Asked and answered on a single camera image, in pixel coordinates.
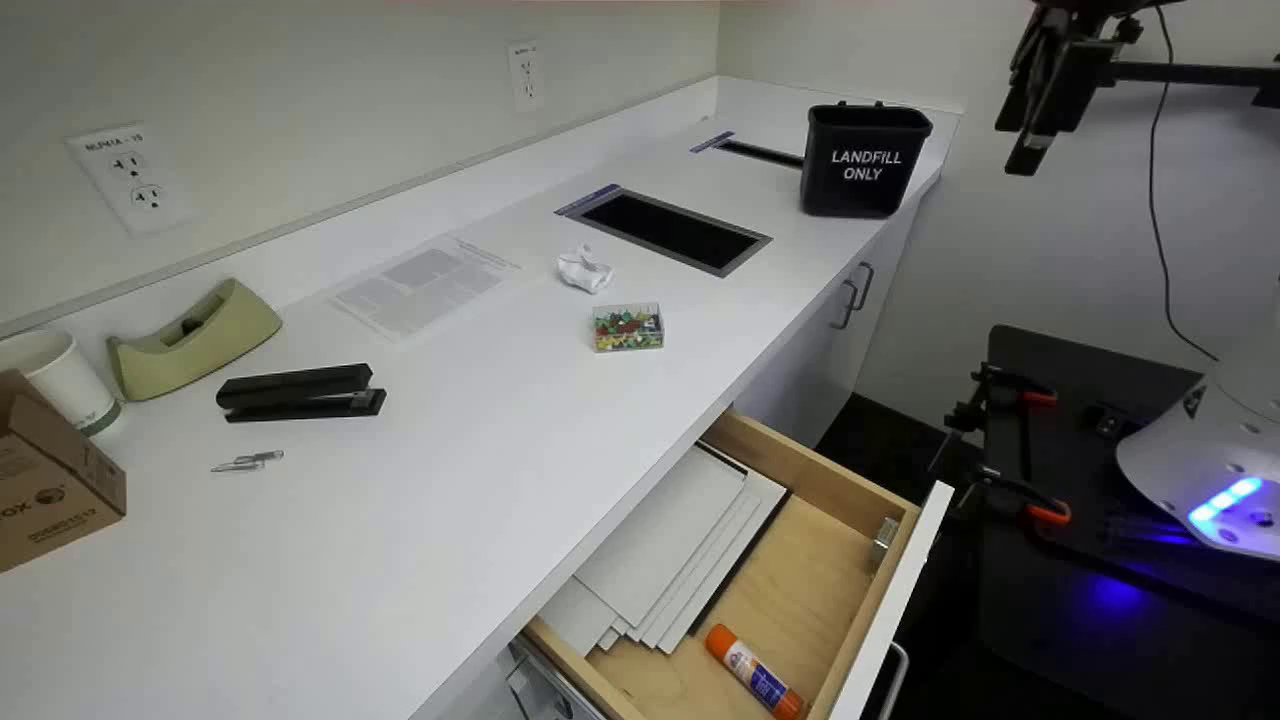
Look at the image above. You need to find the cabinet door handle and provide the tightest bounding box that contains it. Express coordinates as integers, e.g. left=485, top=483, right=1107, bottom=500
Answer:
left=834, top=260, right=877, bottom=332

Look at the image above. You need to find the open wooden drawer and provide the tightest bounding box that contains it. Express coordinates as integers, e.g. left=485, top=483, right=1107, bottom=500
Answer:
left=522, top=413, right=952, bottom=720

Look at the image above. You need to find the white wall outlet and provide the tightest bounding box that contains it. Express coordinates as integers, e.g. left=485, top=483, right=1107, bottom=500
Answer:
left=71, top=125, right=194, bottom=231

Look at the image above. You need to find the orange glue stick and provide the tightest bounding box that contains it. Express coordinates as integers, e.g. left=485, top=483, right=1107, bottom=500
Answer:
left=703, top=623, right=805, bottom=720

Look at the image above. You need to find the black robot cart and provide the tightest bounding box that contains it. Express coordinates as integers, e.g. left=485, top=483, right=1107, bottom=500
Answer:
left=975, top=324, right=1280, bottom=720

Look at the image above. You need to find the brown cardboard box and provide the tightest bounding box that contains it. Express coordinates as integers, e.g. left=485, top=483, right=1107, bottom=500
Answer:
left=0, top=372, right=130, bottom=571

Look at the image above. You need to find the black countertop opening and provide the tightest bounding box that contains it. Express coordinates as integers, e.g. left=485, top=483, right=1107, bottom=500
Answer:
left=564, top=182, right=767, bottom=276

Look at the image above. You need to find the black camera on boom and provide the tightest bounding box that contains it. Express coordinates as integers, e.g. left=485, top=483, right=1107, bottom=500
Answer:
left=998, top=0, right=1280, bottom=176

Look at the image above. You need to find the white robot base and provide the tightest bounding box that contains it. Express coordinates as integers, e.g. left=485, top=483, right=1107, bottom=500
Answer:
left=1117, top=324, right=1280, bottom=560

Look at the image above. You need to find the small colourful box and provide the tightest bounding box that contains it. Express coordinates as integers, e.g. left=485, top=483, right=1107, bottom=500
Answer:
left=591, top=303, right=665, bottom=353

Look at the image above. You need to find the green tape dispenser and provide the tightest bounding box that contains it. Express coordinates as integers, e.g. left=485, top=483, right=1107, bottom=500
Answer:
left=109, top=278, right=284, bottom=402

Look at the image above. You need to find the printed paper sheet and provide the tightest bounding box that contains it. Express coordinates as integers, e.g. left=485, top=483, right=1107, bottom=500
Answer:
left=334, top=241, right=511, bottom=336

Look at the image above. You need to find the stack of white sheets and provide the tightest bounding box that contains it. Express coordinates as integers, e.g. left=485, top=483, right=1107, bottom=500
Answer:
left=539, top=444, right=789, bottom=657

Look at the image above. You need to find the white paper cup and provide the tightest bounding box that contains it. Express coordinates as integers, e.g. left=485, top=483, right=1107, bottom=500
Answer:
left=0, top=326, right=125, bottom=436

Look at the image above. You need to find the black clamp orange tip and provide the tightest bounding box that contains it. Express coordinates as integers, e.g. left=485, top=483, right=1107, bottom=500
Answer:
left=946, top=358, right=1073, bottom=529

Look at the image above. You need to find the white paper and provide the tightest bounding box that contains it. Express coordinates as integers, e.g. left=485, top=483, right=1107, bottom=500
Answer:
left=556, top=246, right=612, bottom=296

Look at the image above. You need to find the black landfill bin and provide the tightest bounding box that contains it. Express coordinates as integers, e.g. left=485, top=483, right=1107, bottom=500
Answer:
left=802, top=103, right=933, bottom=219

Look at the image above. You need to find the black stapler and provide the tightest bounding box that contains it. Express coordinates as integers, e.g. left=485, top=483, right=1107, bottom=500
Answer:
left=218, top=364, right=388, bottom=424

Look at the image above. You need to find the black hanging cable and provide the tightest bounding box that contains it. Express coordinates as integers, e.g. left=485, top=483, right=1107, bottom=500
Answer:
left=1141, top=3, right=1224, bottom=364

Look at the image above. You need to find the small metal clip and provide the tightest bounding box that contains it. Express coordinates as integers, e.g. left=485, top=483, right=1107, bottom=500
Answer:
left=214, top=448, right=284, bottom=473

